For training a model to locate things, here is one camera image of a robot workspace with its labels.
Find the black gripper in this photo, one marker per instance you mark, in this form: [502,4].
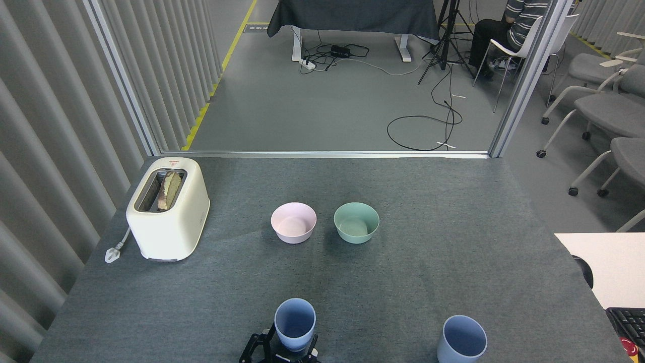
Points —
[289,358]

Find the light blue cup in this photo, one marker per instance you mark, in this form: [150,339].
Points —
[448,353]
[295,327]

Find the pink bowl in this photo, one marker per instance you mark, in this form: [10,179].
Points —
[294,237]

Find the green bowl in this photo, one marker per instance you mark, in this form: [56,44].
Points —
[356,238]

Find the cream white toaster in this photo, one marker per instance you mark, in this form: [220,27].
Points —
[174,232]

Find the bread slice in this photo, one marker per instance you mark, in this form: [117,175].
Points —
[170,190]

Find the white power strip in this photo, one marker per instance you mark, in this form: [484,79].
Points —
[308,63]

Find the black power adapter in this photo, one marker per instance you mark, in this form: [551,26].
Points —
[340,51]

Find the black round object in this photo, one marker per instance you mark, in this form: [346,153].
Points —
[586,272]

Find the white desk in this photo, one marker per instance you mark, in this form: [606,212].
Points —
[609,262]

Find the table with dark cloth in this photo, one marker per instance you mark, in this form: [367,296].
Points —
[352,15]

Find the black tripod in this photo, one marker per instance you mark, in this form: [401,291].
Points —
[444,45]

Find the red round item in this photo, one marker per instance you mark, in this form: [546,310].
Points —
[629,349]

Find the black keyboard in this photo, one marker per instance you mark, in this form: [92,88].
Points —
[630,322]

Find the white chair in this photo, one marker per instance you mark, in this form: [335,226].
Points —
[526,43]

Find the grey wheeled chair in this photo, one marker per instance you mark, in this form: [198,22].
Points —
[632,156]
[609,113]
[587,64]

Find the person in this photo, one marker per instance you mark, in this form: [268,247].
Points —
[519,20]

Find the silver frame rail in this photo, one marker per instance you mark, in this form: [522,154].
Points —
[327,154]

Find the silver frame post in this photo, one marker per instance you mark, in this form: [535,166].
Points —
[529,75]
[126,85]

